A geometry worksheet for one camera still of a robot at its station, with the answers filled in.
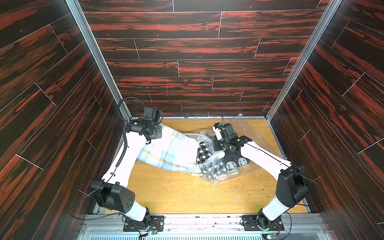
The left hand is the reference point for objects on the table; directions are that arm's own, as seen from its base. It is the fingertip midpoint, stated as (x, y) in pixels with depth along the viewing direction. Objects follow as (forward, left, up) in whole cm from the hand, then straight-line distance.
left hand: (155, 132), depth 80 cm
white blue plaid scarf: (-4, -10, -11) cm, 16 cm away
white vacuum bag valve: (-6, -37, -11) cm, 39 cm away
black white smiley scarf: (-11, -33, -18) cm, 40 cm away
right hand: (+3, -36, -11) cm, 38 cm away
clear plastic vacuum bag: (+26, -58, -23) cm, 67 cm away
